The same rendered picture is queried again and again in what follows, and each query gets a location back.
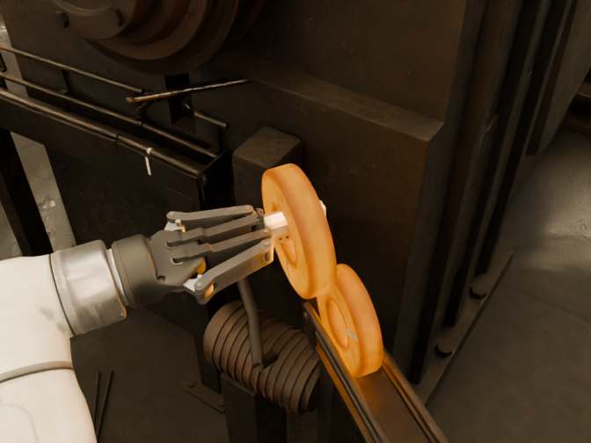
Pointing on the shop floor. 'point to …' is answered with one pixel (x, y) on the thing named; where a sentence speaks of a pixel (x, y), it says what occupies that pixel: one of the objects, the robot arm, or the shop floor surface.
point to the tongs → (103, 403)
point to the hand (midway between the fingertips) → (295, 221)
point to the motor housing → (215, 352)
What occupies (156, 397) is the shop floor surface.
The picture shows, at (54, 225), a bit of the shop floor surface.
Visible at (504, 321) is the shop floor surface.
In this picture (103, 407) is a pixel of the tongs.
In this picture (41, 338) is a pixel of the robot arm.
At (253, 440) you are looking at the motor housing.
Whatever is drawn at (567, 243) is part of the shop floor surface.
